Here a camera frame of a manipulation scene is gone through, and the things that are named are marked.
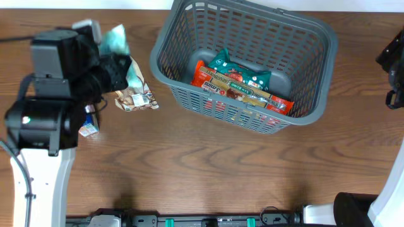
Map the orange yellow spaghetti packet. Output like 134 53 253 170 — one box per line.
191 61 294 115

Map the teal small snack packet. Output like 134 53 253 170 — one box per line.
98 25 130 55

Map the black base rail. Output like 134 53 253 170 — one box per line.
65 209 324 227

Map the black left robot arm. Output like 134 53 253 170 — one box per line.
1 24 131 226

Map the blue carton box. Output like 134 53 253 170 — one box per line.
79 105 99 137

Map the green Nescafe coffee bag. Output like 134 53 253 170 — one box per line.
208 49 271 91

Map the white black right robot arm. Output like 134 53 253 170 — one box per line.
290 31 403 227

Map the beige brown snack pouch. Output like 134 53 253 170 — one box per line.
114 59 159 112

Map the grey plastic lattice basket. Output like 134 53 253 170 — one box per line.
150 1 338 134

